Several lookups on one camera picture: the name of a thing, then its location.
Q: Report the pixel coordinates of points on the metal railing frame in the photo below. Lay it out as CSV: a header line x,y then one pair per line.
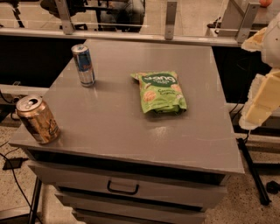
x,y
197,22

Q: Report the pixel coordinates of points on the black stand leg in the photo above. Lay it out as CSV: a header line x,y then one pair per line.
x,y
264,198

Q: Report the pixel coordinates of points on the gold soda can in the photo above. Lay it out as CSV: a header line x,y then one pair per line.
x,y
38,119

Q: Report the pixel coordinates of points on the black drawer handle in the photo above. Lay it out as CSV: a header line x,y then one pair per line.
x,y
122,188

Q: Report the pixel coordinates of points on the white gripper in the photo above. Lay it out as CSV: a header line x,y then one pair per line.
x,y
272,44

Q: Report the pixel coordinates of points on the orange ball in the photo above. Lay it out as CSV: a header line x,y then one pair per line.
x,y
265,3

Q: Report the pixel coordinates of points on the blue silver redbull can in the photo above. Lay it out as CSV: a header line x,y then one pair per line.
x,y
83,62

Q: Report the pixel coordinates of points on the seated person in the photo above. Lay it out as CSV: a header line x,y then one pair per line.
x,y
122,14

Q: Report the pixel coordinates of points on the black power adapter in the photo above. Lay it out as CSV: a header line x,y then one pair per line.
x,y
13,163

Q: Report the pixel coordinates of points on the green snack bag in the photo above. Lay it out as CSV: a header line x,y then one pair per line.
x,y
160,92

